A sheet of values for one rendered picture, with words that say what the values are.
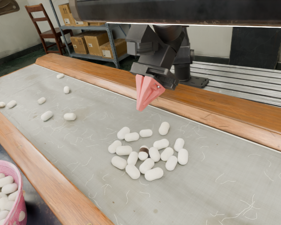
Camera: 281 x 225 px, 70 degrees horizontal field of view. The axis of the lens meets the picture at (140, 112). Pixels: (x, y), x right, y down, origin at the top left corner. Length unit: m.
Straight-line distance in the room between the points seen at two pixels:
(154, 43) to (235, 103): 0.26
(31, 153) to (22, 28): 4.62
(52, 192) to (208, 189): 0.28
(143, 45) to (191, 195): 0.29
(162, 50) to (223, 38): 2.05
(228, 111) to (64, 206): 0.40
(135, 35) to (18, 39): 4.69
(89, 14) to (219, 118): 0.39
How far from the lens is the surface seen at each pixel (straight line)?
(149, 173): 0.40
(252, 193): 0.41
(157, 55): 0.45
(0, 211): 0.52
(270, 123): 0.51
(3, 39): 4.95
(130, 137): 0.48
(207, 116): 0.52
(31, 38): 5.15
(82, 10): 0.19
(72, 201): 0.40
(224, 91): 0.79
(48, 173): 0.47
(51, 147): 0.57
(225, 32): 2.46
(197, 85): 0.80
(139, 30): 0.41
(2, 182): 0.56
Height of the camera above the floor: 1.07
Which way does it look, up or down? 35 degrees down
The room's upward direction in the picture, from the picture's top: 11 degrees counter-clockwise
